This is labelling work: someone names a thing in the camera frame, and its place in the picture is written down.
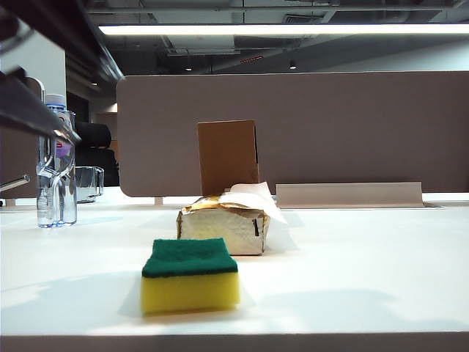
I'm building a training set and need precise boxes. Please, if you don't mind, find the clear plastic water bottle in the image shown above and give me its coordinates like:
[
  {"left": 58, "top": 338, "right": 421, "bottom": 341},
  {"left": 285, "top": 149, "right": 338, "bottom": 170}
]
[{"left": 35, "top": 92, "right": 78, "bottom": 229}]

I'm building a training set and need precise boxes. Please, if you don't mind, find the long ceiling light strip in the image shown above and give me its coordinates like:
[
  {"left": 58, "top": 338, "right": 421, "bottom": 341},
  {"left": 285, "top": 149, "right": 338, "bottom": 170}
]
[{"left": 97, "top": 23, "right": 469, "bottom": 37}]

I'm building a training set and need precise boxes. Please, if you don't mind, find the wide brown desk divider panel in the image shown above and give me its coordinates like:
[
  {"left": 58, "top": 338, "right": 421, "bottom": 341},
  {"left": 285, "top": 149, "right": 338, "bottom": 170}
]
[{"left": 116, "top": 70, "right": 469, "bottom": 198}]

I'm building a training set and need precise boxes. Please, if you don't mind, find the black office chair backrest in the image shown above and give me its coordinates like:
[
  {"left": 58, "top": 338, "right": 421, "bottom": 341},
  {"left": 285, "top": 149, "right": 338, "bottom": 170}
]
[{"left": 74, "top": 121, "right": 121, "bottom": 188}]

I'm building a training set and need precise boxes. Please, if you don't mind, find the white tissue sheet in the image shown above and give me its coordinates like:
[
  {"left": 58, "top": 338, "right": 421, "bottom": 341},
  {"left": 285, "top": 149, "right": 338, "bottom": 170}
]
[{"left": 218, "top": 181, "right": 289, "bottom": 225}]

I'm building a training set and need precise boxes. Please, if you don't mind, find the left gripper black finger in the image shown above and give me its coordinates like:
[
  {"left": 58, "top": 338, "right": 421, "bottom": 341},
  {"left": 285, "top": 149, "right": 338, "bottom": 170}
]
[
  {"left": 0, "top": 70, "right": 82, "bottom": 144},
  {"left": 0, "top": 0, "right": 126, "bottom": 82}
]

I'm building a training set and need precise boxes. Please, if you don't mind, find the large brown cardboard box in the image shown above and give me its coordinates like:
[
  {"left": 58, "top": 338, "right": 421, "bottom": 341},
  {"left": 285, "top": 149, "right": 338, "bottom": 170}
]
[{"left": 197, "top": 119, "right": 262, "bottom": 196}]

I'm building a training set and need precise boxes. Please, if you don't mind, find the beige cable tray lid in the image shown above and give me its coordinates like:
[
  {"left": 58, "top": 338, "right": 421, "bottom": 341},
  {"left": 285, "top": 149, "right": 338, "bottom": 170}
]
[{"left": 275, "top": 181, "right": 426, "bottom": 210}]

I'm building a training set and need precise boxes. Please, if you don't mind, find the narrow brown desk divider panel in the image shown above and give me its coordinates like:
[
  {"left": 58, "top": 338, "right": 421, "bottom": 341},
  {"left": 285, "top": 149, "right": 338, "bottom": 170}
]
[{"left": 0, "top": 76, "right": 47, "bottom": 201}]

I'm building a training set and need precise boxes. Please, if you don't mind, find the silver metal rod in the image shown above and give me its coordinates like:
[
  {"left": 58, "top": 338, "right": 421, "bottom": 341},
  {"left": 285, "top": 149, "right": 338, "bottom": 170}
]
[{"left": 0, "top": 174, "right": 32, "bottom": 192}]

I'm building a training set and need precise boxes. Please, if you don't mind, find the yellow sponge with green pad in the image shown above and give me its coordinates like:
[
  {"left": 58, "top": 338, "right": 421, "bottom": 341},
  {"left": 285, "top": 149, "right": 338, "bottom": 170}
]
[{"left": 141, "top": 237, "right": 242, "bottom": 317}]

